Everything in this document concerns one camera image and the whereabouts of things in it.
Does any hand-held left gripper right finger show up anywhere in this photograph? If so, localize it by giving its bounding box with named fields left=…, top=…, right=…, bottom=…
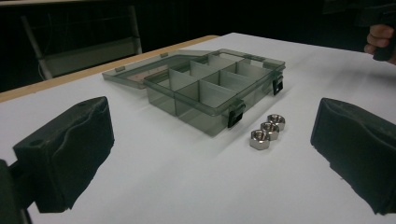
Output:
left=310, top=97, right=396, bottom=216

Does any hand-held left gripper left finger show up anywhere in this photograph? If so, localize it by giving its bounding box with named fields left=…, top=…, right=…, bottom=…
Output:
left=12, top=95, right=116, bottom=215

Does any silver hex nut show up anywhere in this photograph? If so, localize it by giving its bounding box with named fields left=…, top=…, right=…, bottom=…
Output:
left=248, top=129, right=271, bottom=151
left=266, top=113, right=287, bottom=132
left=260, top=121, right=281, bottom=142

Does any clear grey compartment box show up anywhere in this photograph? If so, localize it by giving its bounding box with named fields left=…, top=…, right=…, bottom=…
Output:
left=102, top=48, right=287, bottom=137

